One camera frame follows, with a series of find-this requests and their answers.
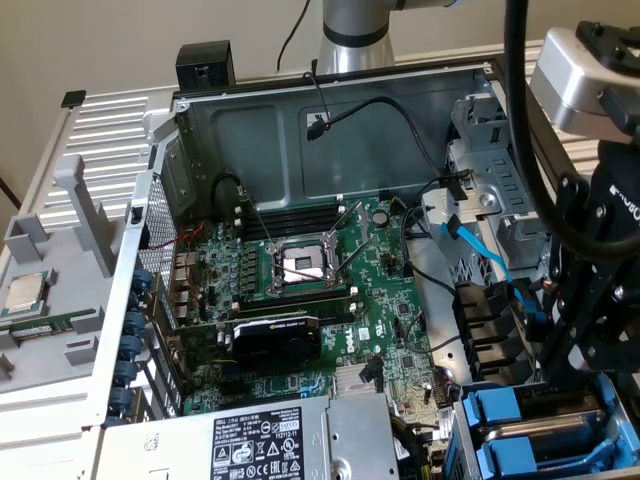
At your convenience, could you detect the metal locking lever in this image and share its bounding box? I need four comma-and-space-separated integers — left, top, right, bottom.
238, 185, 275, 249
335, 237, 376, 279

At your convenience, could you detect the silver CPU chip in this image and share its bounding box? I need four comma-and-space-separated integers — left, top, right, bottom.
0, 269, 57, 320

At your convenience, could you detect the metal socket cover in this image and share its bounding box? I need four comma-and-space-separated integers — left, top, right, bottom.
323, 199, 372, 251

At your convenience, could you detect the silver power supply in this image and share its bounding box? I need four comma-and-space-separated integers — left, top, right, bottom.
97, 392, 401, 480

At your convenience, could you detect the black cable loop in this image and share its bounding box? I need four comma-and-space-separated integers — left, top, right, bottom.
212, 172, 251, 214

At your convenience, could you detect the hard drive in blue caddy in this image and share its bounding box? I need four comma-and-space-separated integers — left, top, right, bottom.
452, 367, 640, 480

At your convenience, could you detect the black RAM slot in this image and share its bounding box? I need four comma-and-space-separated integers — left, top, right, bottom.
249, 204, 344, 217
247, 211, 344, 224
244, 218, 342, 231

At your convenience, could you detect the black wire angled plug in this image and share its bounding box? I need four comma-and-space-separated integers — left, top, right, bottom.
362, 355, 385, 394

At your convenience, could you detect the grey parts rack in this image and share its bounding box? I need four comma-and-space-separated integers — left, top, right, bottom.
0, 153, 132, 399

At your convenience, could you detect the braided power cable bundle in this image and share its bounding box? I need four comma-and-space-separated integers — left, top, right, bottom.
390, 413, 454, 480

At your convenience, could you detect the blue SATA wire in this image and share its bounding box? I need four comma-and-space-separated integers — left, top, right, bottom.
442, 213, 552, 344

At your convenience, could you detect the thin looped black wire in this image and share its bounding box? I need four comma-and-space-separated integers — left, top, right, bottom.
401, 310, 427, 357

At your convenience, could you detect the silver drive cage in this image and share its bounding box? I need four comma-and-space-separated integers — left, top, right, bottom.
446, 92, 556, 274

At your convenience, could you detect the silver heat sink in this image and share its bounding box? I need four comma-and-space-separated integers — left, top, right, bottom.
333, 364, 386, 399

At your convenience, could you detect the black fan shroud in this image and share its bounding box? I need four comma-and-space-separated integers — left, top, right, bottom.
452, 278, 544, 387

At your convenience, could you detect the black box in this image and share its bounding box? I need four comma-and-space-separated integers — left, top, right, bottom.
175, 40, 237, 94

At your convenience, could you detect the green motherboard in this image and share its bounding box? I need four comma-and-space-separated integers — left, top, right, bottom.
169, 193, 454, 417

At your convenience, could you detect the green RAM stick with label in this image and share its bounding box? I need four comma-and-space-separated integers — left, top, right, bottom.
0, 308, 99, 346

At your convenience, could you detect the thin black cable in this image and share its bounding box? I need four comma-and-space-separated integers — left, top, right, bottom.
276, 0, 307, 72

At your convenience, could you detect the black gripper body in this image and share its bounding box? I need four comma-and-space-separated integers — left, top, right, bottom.
587, 142, 640, 246

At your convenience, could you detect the black camera bracket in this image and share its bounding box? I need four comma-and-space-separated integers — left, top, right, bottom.
573, 18, 640, 147

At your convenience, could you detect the thick black camera cable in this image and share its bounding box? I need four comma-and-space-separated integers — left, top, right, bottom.
501, 0, 640, 265

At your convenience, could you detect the open PC case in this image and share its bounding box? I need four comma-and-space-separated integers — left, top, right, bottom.
82, 52, 640, 480

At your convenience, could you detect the black graphics card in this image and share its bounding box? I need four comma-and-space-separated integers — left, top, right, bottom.
167, 314, 324, 371

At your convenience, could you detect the black cable with plug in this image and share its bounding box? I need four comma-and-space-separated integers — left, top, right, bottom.
305, 95, 474, 201

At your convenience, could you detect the CPU socket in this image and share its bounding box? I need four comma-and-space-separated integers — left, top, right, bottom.
267, 234, 349, 296

